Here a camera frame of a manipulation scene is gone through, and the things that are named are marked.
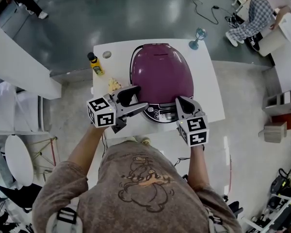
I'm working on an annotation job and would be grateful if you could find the black equipment rack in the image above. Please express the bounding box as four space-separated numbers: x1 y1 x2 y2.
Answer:
242 167 291 233

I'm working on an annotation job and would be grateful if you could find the crumpled pale yellow wrapper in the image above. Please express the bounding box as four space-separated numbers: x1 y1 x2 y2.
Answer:
108 78 123 92

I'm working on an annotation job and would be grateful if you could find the person's left forearm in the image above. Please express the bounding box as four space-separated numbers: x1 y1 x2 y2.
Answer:
67 124 105 179

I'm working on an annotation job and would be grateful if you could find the thin black cable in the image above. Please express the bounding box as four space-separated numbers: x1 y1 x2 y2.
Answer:
100 132 108 158

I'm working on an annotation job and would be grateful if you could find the yellow bottle with black cap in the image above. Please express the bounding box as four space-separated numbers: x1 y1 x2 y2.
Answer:
87 52 105 76

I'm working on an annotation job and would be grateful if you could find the purple rice cooker lid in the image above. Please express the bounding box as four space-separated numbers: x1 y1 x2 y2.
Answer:
130 42 194 106

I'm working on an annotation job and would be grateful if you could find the person's yellow shoe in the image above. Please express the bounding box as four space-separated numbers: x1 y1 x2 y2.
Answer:
132 136 151 146

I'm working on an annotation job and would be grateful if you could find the white cabinet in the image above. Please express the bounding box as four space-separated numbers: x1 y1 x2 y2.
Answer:
0 81 51 133

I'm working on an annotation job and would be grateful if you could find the dark green lantern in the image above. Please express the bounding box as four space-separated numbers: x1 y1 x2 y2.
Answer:
188 27 208 50

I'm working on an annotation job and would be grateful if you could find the grey box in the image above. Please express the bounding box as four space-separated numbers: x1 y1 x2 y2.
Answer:
258 121 288 144

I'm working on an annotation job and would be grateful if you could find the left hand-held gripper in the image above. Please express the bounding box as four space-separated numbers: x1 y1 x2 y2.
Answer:
86 85 150 134

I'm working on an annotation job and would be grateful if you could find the white counter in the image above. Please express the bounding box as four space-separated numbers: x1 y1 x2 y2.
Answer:
0 17 63 100

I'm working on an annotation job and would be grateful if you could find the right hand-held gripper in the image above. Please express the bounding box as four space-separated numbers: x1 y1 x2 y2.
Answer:
175 96 210 148

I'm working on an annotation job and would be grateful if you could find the person's right forearm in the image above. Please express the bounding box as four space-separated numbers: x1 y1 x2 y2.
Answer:
187 144 210 188

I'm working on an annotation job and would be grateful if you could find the black power cable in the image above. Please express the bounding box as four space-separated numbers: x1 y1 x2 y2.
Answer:
191 0 236 26

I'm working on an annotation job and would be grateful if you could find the person's brown printed shirt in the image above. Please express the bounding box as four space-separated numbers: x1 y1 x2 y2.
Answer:
32 139 243 233

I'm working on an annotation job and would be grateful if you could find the black shoe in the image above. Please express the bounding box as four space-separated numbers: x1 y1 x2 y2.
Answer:
246 33 261 52

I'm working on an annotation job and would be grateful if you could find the white harness strap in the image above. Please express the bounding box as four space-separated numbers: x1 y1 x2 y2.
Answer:
48 202 79 233

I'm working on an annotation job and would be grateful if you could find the round white table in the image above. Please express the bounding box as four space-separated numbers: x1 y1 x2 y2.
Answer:
4 134 35 187

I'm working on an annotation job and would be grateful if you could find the black chair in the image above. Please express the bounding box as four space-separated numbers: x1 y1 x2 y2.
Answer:
0 183 42 214

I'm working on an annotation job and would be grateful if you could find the silver rice cooker base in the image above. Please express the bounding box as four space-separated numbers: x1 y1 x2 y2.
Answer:
129 44 195 124

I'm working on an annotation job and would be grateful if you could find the grey step stool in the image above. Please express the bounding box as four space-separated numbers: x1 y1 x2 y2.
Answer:
261 82 291 117

